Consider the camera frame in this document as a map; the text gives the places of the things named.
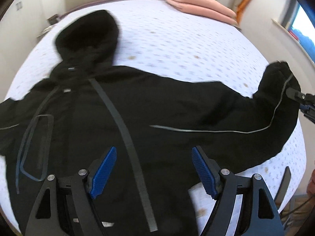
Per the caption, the black cable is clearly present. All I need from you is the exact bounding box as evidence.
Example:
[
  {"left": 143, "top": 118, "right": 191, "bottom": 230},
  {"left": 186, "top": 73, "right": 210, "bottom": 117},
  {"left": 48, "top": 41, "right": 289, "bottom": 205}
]
[{"left": 279, "top": 193, "right": 315, "bottom": 221}]

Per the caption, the white floral bed quilt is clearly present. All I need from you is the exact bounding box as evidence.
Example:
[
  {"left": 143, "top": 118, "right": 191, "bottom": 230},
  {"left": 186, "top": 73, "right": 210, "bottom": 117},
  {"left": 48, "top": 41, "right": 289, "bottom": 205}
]
[{"left": 6, "top": 0, "right": 304, "bottom": 234}]

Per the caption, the white wardrobe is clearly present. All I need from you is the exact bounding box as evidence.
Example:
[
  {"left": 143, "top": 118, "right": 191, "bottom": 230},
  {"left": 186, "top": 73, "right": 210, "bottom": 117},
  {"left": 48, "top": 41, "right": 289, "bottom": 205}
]
[{"left": 0, "top": 0, "right": 65, "bottom": 79}]

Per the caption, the window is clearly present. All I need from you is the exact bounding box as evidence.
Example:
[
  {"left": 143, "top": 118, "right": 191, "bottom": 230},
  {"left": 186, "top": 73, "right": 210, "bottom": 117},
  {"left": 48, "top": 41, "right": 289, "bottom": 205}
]
[{"left": 287, "top": 4, "right": 314, "bottom": 62}]

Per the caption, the person's right hand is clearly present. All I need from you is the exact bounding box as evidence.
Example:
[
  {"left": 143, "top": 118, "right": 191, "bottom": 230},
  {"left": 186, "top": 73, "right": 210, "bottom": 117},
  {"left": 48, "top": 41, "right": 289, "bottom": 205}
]
[{"left": 307, "top": 169, "right": 315, "bottom": 196}]

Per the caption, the folded pink blanket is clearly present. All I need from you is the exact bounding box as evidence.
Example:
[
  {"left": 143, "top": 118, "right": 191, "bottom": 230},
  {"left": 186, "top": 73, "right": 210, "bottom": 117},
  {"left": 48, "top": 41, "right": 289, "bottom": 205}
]
[{"left": 165, "top": 0, "right": 238, "bottom": 26}]

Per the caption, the black hooded jacket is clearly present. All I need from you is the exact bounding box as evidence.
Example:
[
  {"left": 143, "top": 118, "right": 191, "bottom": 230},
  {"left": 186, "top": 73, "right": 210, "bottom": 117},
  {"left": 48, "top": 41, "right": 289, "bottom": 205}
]
[{"left": 1, "top": 10, "right": 300, "bottom": 235}]

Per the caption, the bedside table with items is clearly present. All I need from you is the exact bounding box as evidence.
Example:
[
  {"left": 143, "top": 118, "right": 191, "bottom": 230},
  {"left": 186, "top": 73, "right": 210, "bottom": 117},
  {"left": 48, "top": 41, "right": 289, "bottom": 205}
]
[{"left": 37, "top": 14, "right": 60, "bottom": 41}]

